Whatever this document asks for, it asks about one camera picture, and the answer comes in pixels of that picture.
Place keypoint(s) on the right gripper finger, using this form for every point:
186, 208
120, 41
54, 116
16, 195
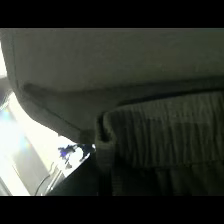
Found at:
78, 180

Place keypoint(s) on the grey garment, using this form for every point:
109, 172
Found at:
133, 100

